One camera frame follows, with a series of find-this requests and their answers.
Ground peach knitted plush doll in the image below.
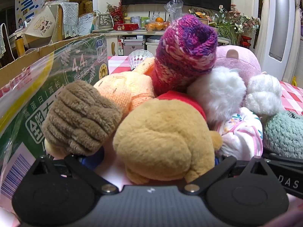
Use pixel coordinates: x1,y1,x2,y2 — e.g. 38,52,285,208
93,58,158,114

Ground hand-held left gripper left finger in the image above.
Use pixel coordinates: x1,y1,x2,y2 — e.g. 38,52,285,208
32,155,119,195

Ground green potted plant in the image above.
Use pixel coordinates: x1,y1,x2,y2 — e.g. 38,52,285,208
209,19,239,45

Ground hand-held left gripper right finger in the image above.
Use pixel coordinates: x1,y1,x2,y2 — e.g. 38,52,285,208
183,156,270,195

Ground purple pink knitted toy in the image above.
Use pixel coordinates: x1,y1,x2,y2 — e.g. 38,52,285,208
150,14,219,96

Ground yellow plush bear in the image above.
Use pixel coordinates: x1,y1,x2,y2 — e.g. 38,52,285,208
113,90,223,185

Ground red berry branches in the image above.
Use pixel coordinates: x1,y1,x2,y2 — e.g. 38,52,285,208
106,0,128,22

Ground light wooden chair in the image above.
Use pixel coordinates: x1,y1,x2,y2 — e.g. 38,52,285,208
51,2,80,44

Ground wooden dining table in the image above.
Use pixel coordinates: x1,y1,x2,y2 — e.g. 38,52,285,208
8,32,26,57

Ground white floral cloth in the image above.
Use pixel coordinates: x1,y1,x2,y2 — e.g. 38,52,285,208
213,107,264,161

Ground cream television cabinet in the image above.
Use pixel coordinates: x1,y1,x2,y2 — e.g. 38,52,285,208
91,27,237,57

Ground pink checked tablecloth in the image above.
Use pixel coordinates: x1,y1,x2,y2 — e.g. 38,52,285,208
0,55,303,227

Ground silver aluminium case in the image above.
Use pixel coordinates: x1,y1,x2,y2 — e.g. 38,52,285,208
123,39,145,56

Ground white plastic shuttlecock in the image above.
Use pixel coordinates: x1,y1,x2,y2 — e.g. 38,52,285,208
128,49,154,70

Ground white printed document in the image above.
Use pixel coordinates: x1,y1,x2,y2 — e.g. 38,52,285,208
78,14,95,35

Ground glass electric kettle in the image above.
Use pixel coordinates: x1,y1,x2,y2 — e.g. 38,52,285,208
95,12,113,31

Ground red vase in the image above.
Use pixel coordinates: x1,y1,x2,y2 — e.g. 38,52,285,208
240,35,254,49

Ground white oval tray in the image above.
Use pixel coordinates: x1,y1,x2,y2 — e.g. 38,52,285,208
145,36,164,44

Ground beige printed tote bag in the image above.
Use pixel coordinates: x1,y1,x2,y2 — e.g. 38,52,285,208
22,5,59,44

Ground white tower air conditioner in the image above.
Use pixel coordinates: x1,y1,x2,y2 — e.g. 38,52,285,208
260,0,300,82

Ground pink plush pig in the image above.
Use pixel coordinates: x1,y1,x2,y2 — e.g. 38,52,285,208
214,45,262,86

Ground dried flower bouquet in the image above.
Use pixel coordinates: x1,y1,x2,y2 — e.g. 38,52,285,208
218,4,261,35

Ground white fluffy earmuffs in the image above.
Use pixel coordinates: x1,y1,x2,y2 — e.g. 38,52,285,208
187,66,283,123

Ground cardboard box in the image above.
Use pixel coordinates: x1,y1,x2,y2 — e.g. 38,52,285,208
0,33,109,215

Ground red gift box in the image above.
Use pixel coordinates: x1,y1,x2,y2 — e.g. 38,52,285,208
114,23,139,31

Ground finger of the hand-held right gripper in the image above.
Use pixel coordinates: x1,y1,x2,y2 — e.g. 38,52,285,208
262,148,303,168

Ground grey-blue plush wristband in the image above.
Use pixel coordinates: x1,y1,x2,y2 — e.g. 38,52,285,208
263,110,303,159

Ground white lace chair cover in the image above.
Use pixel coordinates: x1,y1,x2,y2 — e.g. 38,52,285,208
61,2,80,38

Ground clear plastic bag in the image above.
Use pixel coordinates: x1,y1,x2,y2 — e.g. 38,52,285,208
164,0,184,22

